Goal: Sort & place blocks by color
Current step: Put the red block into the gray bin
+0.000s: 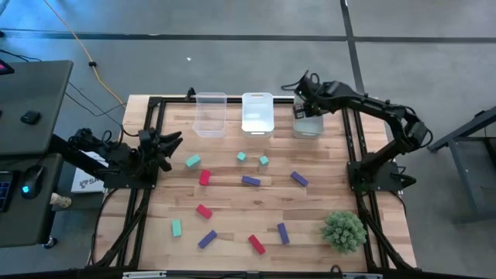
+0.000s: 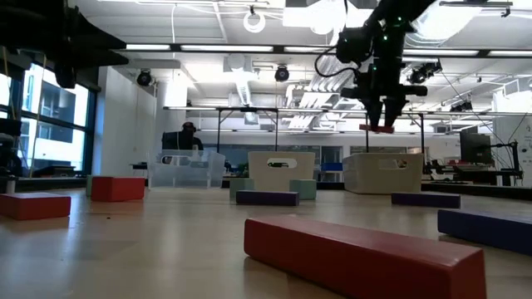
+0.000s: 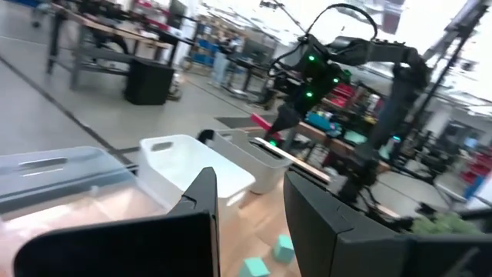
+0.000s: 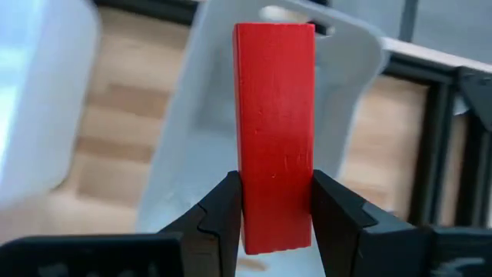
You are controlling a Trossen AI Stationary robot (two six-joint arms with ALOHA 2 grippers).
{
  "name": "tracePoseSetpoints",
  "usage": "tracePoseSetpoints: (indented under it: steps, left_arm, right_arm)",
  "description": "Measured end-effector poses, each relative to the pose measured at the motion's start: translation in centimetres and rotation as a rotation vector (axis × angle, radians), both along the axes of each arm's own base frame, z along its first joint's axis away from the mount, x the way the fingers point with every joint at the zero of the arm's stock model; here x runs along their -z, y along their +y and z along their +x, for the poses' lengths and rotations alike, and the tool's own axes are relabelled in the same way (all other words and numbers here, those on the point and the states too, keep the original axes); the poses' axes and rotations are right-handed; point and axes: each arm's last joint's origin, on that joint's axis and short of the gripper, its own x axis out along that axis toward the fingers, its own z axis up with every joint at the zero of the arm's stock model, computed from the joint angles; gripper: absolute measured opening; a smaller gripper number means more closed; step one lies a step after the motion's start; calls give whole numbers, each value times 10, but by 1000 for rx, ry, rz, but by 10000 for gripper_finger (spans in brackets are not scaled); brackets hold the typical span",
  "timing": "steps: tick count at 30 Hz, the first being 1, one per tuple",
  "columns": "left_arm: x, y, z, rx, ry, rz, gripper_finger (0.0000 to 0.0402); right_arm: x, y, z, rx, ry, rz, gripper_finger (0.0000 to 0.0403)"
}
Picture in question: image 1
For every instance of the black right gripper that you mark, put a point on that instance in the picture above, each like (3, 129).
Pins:
(312, 93)

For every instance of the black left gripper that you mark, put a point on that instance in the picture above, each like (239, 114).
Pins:
(155, 159)

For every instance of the teal rectangular block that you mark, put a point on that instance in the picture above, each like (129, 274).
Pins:
(193, 160)
(176, 228)

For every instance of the red rectangular block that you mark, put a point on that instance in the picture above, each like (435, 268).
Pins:
(257, 244)
(204, 177)
(204, 211)

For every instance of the small teal cube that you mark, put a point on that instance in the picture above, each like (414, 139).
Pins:
(241, 156)
(264, 160)

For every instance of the purple rectangular block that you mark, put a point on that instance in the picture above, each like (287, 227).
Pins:
(283, 233)
(299, 178)
(251, 181)
(207, 239)

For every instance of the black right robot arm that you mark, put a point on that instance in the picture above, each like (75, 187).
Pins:
(368, 104)

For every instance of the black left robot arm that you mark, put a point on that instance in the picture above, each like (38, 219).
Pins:
(124, 153)

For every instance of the translucent white plastic bin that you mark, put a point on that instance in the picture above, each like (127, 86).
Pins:
(308, 129)

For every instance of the clear plastic bin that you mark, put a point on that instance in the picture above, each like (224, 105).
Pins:
(209, 116)

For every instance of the white printed box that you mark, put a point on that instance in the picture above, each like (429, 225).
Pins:
(87, 182)

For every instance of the black slanted desk leg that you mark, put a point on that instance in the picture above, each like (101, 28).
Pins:
(64, 147)

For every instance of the beige knob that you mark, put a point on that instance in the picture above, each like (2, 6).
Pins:
(60, 200)

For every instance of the green artificial plant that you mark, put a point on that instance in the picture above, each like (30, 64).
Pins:
(344, 231)

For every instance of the small black device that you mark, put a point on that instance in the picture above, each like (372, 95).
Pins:
(31, 117)

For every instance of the black desk top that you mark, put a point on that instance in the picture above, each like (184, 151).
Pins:
(38, 89)
(23, 224)

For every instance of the black computer mouse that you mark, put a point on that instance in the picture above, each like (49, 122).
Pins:
(32, 181)

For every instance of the black caster wheel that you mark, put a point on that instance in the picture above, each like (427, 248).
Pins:
(49, 243)

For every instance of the black keyboard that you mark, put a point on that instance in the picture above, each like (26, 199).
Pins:
(4, 191)

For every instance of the black device with pink light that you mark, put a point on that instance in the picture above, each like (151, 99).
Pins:
(4, 67)

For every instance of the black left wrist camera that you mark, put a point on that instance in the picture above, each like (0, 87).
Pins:
(145, 138)

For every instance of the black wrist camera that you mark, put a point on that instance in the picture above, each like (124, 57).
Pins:
(332, 88)
(145, 138)

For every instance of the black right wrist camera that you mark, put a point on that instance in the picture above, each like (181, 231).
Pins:
(332, 88)

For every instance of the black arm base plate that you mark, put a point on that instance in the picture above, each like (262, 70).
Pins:
(387, 180)
(131, 183)

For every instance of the silver metal bracket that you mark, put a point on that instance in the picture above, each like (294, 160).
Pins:
(144, 274)
(362, 276)

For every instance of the grey desk frame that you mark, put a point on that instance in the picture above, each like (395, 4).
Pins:
(453, 136)

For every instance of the black aluminium table frame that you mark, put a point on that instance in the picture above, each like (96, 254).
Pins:
(290, 276)

